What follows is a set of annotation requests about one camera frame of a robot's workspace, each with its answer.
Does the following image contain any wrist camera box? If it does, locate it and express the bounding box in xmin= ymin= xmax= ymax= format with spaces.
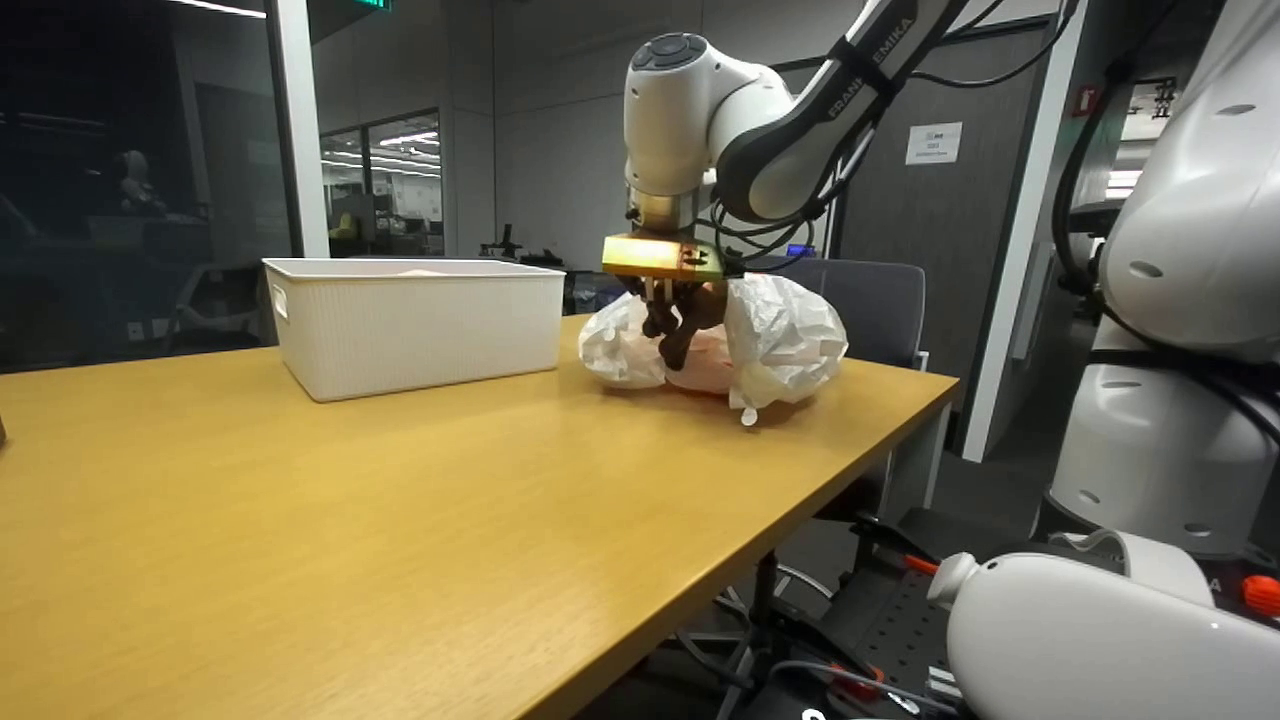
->
xmin=596 ymin=233 xmax=729 ymax=288

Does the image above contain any white paper sign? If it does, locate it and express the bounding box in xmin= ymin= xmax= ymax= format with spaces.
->
xmin=904 ymin=122 xmax=966 ymax=172

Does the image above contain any white plastic basket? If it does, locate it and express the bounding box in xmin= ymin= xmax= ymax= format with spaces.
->
xmin=258 ymin=251 xmax=567 ymax=404

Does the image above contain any white orange plastic bag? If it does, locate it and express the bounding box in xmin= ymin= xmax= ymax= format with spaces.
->
xmin=571 ymin=268 xmax=853 ymax=432

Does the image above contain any orange black bar clamp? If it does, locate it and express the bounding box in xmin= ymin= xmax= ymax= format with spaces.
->
xmin=853 ymin=512 xmax=938 ymax=581

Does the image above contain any white window frame post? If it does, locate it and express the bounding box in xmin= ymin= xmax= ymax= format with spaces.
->
xmin=272 ymin=0 xmax=335 ymax=263

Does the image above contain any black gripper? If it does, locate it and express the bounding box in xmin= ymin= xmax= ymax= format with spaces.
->
xmin=633 ymin=272 xmax=730 ymax=377

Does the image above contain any grey office chair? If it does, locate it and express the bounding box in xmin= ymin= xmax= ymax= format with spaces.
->
xmin=774 ymin=255 xmax=930 ymax=373

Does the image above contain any thick black cable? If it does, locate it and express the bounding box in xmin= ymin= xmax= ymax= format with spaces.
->
xmin=1046 ymin=66 xmax=1151 ymax=315

